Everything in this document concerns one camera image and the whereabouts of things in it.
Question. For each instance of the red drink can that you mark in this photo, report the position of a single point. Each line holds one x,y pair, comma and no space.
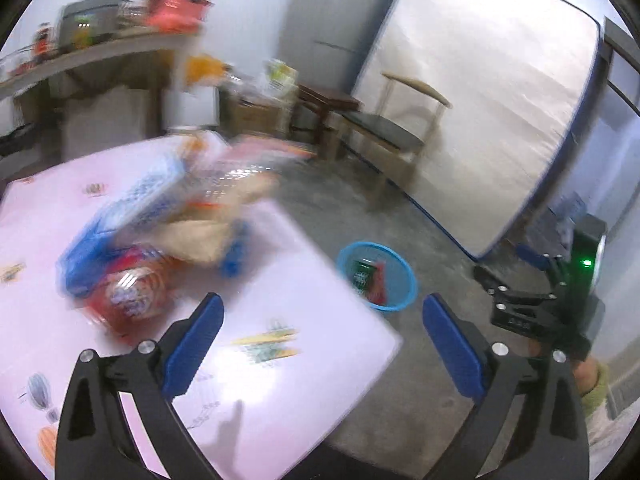
134,289

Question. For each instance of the yellow plastic bag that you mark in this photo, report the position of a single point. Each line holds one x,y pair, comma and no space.
206,70

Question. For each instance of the blue mesh trash basket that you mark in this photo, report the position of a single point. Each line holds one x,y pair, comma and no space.
400,281

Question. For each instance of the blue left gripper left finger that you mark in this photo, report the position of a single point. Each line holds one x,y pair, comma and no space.
185,344

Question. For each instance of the dark wooden stool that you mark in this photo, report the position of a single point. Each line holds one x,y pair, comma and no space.
322,102

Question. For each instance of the dark sauce bottle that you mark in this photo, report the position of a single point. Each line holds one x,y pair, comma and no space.
41,45

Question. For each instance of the white side table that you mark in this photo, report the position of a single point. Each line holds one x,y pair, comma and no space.
145,60

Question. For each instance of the right hand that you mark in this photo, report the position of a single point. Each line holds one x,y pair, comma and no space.
587,374

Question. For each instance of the wooden chair black seat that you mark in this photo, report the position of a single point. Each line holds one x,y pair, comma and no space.
379,130

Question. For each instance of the clear red-printed plastic bag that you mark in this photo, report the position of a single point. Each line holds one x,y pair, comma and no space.
248,156

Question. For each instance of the white sack under table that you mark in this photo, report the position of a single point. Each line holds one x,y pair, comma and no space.
114,118

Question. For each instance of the red snack bag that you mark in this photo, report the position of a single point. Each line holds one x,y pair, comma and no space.
376,292

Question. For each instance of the red plastic bag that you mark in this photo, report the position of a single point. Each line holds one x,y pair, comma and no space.
176,15

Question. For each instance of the grey rice cooker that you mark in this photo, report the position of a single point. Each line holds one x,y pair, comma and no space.
87,22

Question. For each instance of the brown cardboard box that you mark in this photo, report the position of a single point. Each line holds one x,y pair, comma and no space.
238,116

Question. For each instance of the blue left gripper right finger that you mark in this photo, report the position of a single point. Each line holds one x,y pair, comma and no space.
460,345

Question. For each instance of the green drink can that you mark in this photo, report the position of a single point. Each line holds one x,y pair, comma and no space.
363,272

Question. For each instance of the white quilted mattress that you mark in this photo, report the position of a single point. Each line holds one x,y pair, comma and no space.
494,88

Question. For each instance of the beige paper bag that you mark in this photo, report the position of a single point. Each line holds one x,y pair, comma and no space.
202,233

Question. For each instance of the blue toothpaste box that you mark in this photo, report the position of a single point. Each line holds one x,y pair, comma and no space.
161,192

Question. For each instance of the grey refrigerator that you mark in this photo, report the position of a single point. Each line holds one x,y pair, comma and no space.
327,41

